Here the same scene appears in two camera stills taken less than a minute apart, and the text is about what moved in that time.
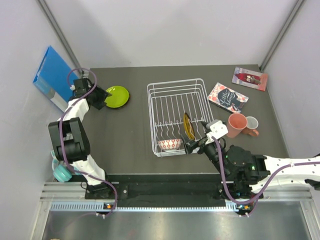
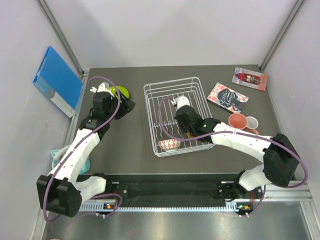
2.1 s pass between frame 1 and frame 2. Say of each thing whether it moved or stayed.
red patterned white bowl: stayed
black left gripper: moved
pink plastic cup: stayed
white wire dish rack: stayed
